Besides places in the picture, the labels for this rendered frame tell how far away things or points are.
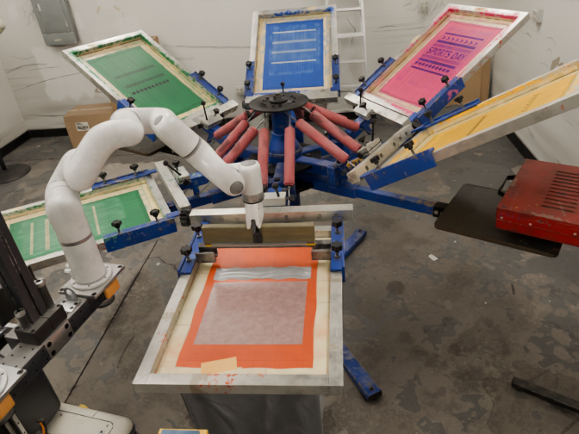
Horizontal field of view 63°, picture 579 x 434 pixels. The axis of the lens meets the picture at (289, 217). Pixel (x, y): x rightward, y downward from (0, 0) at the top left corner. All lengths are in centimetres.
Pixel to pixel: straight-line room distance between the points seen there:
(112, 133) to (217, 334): 68
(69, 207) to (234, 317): 61
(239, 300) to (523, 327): 184
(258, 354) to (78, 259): 61
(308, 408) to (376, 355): 122
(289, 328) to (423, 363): 131
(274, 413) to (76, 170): 94
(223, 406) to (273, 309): 34
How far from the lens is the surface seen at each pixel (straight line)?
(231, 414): 163
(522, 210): 186
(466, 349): 283
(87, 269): 157
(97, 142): 140
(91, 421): 240
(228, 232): 171
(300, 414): 161
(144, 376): 146
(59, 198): 146
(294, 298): 163
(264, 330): 153
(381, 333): 284
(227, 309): 163
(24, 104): 704
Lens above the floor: 202
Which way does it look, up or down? 31 degrees down
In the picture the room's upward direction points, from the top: 6 degrees counter-clockwise
